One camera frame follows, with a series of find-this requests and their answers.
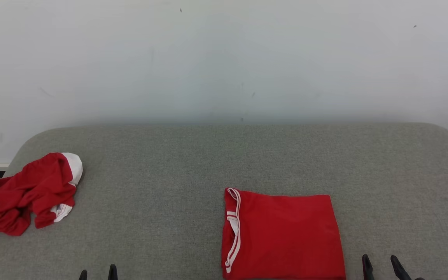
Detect grey fabric sofa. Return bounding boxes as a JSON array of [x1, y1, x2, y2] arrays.
[[0, 123, 448, 280]]

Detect red basketball jersey number 33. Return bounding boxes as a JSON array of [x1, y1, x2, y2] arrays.
[[220, 187, 347, 280]]

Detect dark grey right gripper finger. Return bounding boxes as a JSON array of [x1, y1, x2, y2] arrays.
[[362, 255, 375, 280], [390, 255, 413, 280]]

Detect red shorts with white stripe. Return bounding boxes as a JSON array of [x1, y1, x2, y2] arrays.
[[0, 152, 84, 236]]

